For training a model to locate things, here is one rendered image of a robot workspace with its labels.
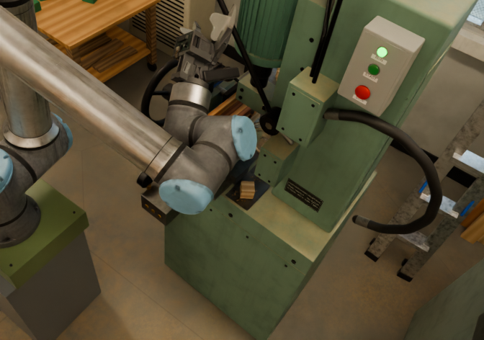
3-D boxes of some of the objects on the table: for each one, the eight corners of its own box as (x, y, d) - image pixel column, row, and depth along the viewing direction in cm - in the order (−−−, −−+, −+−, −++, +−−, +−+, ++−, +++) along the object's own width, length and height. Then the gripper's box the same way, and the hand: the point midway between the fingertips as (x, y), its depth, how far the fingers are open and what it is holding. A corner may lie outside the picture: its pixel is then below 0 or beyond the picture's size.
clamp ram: (222, 91, 146) (225, 70, 139) (240, 102, 144) (244, 82, 137) (206, 104, 141) (208, 83, 134) (223, 116, 138) (226, 96, 131)
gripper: (202, 71, 87) (220, -15, 91) (151, 86, 102) (169, 11, 106) (232, 87, 93) (248, 6, 97) (180, 99, 107) (196, 27, 111)
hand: (216, 14), depth 103 cm, fingers open, 14 cm apart
